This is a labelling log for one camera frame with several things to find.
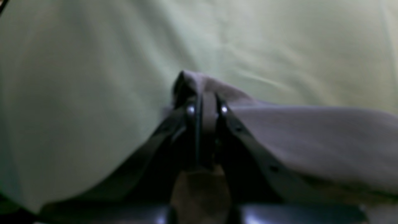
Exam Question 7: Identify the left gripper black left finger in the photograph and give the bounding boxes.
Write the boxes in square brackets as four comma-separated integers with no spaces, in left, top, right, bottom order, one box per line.
[39,97,200,224]

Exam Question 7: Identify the grey t-shirt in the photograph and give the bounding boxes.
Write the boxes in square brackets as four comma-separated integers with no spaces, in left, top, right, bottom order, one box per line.
[169,70,398,224]

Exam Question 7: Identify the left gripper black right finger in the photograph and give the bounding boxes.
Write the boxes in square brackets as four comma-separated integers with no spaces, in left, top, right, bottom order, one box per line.
[215,95,368,224]

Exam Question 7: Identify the green table cloth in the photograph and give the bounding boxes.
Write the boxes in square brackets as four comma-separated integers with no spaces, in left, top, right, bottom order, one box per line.
[1,0,397,212]

